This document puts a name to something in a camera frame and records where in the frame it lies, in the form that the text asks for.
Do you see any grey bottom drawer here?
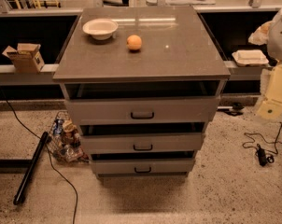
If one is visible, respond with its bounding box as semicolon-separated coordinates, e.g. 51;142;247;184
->
91;158;195;175

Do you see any grey drawer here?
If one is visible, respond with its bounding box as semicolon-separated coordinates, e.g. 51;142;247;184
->
65;98;219;125
81;133;204;154
91;158;195;175

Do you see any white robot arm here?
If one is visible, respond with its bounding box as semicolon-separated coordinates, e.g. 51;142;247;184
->
257;9;282;119

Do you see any grey drawer cabinet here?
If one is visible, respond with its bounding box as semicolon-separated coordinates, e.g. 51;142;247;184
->
53;7;230;177

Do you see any grey top drawer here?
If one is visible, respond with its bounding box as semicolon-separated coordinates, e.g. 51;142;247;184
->
65;98;219;125

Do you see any grey middle drawer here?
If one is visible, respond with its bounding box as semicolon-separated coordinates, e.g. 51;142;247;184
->
81;133;204;154

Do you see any orange fruit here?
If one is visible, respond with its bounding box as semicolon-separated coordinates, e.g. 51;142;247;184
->
127;35;142;50

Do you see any white bowl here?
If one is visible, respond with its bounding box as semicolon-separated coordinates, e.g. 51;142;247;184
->
82;19;119;40

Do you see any black tube on floor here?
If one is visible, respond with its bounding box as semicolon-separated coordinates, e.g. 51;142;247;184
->
13;132;49;205

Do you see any white foam food container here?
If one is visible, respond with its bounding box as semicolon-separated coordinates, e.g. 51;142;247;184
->
232;49;269;66

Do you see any brown cardboard box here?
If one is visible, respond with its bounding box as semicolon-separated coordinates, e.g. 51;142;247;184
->
2;43;45;73

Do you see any crumpled paper bag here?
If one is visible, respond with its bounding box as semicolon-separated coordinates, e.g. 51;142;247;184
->
248;21;272;46

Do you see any wire basket with items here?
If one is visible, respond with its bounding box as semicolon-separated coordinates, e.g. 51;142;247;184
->
48;111;89;162

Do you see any black floor cable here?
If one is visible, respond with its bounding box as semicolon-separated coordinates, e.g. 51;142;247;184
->
0;70;79;224

